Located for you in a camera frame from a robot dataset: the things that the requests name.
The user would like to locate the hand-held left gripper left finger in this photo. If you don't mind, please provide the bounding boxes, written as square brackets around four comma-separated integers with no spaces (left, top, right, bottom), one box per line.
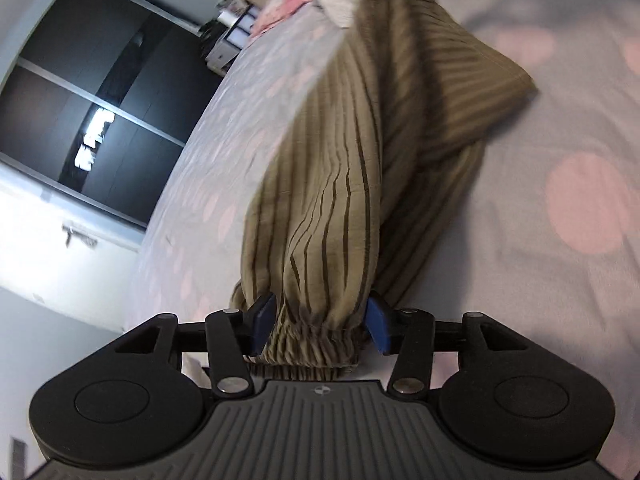
[114,292,277,400]

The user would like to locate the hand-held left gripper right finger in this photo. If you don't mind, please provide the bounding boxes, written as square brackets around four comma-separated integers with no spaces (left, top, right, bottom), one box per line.
[366,296,527,397]

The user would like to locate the olive striped pants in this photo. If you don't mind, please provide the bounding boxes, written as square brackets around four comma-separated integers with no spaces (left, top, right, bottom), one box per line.
[230,0,538,380]

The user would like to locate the bed with pink dotted sheet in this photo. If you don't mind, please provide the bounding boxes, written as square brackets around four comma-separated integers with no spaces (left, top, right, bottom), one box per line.
[122,0,640,383]

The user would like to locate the white room door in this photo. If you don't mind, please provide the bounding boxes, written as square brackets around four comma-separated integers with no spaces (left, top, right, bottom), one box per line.
[0,157,147,335]

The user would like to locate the dark sliding door wardrobe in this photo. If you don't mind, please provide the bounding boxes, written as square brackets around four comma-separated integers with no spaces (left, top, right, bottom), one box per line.
[0,0,232,231]

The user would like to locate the white bedside table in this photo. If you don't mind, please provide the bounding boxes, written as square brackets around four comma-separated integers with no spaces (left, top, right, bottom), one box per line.
[201,0,264,77]

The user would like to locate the light pink printed pillow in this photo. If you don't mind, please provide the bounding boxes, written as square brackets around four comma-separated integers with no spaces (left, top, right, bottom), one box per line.
[249,0,313,38]

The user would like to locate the metal door handle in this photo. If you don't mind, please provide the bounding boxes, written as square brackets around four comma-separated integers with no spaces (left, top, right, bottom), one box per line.
[62,225,99,249]

